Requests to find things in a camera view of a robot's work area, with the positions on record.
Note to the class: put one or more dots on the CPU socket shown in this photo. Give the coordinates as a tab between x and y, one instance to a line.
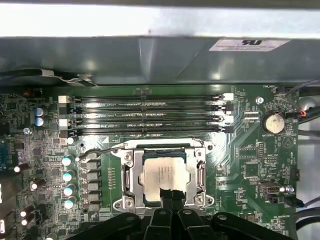
122	203

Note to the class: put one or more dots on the metal socket cover frame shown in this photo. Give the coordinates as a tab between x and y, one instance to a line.
138	180

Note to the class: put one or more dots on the open black PC case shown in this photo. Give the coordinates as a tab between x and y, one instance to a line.
125	60

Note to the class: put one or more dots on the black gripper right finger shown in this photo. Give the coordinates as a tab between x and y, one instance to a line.
192	225

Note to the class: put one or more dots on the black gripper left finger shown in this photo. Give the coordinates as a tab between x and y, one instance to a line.
160	225

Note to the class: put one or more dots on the black RAM slot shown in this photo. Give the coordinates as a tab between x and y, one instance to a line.
150	97
150	130
150	108
150	120

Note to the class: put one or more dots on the thin metal locking lever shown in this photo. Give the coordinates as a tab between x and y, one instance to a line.
92	150
201	165

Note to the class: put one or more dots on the silver CPU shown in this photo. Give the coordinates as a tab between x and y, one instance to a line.
162	172

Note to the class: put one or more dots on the green motherboard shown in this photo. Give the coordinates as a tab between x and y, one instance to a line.
225	175

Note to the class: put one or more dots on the round coin battery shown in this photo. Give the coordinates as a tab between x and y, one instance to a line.
273	122

